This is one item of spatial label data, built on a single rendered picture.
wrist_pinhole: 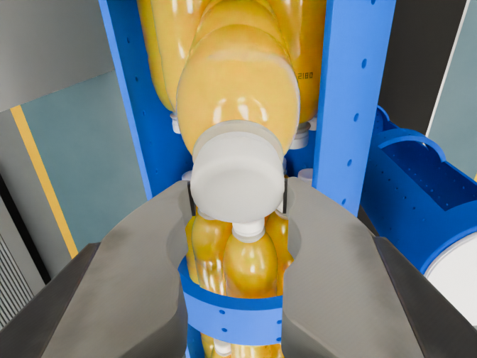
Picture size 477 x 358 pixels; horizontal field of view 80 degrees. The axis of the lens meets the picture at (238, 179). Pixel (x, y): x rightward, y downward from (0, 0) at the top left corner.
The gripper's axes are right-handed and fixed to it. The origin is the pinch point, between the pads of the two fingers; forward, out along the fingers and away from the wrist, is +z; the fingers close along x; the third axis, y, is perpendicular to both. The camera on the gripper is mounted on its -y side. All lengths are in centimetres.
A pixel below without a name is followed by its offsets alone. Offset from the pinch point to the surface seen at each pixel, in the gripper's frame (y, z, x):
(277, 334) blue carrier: 26.5, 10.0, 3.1
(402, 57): 11, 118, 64
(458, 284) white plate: 41, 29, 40
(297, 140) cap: 6.0, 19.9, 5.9
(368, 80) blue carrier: -1.3, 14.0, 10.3
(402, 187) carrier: 31, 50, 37
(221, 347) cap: 47, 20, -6
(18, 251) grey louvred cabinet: 111, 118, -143
